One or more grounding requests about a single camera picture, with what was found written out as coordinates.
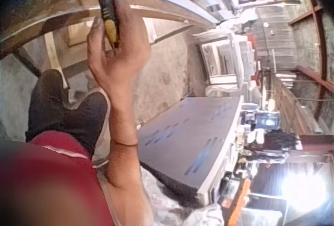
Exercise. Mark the orange long tool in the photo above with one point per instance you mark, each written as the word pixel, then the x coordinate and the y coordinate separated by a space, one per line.
pixel 238 202

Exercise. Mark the wooden workbench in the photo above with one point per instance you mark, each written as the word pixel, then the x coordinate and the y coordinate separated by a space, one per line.
pixel 39 12

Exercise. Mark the grey perforated metal case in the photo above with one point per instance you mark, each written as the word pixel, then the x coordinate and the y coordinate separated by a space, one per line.
pixel 188 137

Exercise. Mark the red metal frame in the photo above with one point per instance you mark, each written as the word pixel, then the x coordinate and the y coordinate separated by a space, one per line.
pixel 317 76

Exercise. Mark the person's legs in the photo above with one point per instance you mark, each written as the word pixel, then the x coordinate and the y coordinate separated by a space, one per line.
pixel 78 121

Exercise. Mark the white patterned cloth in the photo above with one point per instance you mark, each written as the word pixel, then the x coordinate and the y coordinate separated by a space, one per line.
pixel 167 207

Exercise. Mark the cluttered shelf of tools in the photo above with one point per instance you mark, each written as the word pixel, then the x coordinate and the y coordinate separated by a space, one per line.
pixel 263 142

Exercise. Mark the person's right hand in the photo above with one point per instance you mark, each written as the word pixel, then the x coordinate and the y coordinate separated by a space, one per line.
pixel 122 64

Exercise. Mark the black and yellow screwdriver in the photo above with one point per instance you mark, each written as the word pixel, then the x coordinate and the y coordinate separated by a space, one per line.
pixel 107 9

